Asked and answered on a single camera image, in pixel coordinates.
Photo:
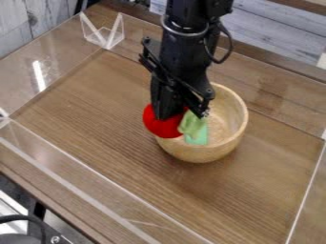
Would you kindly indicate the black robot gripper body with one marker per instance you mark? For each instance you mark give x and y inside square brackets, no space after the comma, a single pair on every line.
[179,59]

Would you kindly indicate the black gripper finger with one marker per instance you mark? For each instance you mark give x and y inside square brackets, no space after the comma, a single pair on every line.
[165,98]
[197,104]

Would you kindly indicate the red plush object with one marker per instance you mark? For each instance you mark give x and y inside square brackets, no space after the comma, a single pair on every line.
[162,128]

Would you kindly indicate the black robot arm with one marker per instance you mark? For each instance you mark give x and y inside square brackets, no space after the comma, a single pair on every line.
[191,14]

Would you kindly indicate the green rectangular block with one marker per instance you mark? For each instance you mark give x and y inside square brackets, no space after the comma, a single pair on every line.
[201,140]

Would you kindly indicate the wooden bowl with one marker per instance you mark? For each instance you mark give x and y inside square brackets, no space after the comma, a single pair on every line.
[227,122]

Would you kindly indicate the clear acrylic corner bracket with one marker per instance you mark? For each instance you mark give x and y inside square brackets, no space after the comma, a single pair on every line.
[106,38]

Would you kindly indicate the clear acrylic front wall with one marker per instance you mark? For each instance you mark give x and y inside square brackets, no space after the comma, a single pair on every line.
[105,211]

